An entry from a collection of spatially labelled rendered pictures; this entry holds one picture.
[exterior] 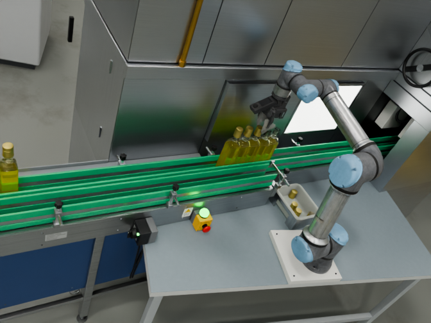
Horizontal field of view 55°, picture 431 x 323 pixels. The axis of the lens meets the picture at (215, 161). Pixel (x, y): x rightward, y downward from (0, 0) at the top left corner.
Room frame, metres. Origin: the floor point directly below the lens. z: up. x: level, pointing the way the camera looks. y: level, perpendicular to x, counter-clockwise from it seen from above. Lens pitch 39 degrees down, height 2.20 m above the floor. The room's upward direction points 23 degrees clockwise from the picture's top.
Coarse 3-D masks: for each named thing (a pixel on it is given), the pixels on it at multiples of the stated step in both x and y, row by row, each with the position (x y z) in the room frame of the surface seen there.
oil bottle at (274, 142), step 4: (272, 140) 1.68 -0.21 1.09; (276, 140) 1.70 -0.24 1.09; (272, 144) 1.68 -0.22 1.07; (276, 144) 1.70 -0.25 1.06; (268, 148) 1.67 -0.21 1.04; (272, 148) 1.69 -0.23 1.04; (268, 152) 1.68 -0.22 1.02; (272, 152) 1.70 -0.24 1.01; (264, 156) 1.67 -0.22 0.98; (268, 156) 1.69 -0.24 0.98
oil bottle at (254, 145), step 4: (252, 140) 1.61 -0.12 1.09; (256, 140) 1.61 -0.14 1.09; (252, 144) 1.60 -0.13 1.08; (256, 144) 1.61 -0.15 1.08; (252, 148) 1.60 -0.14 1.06; (256, 148) 1.61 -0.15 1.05; (248, 152) 1.59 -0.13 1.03; (252, 152) 1.60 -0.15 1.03; (256, 152) 1.62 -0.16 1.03; (248, 156) 1.60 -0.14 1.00; (252, 156) 1.61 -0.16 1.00; (244, 160) 1.59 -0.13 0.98; (248, 160) 1.60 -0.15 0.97; (252, 160) 1.62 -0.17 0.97
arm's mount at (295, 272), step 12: (276, 240) 1.37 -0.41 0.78; (288, 240) 1.40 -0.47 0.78; (276, 252) 1.32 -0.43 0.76; (288, 252) 1.33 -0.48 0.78; (288, 264) 1.26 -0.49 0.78; (300, 264) 1.29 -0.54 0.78; (288, 276) 1.20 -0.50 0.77; (300, 276) 1.22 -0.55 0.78; (312, 276) 1.25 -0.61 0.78; (324, 276) 1.28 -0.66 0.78; (336, 276) 1.31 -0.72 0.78
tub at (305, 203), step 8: (296, 184) 1.75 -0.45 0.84; (280, 192) 1.68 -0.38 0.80; (288, 192) 1.72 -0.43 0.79; (304, 192) 1.72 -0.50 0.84; (288, 200) 1.69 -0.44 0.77; (296, 200) 1.71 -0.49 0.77; (304, 200) 1.69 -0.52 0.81; (304, 208) 1.67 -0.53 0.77; (312, 208) 1.64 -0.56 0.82; (296, 216) 1.51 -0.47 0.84; (304, 216) 1.62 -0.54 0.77; (312, 216) 1.56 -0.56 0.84
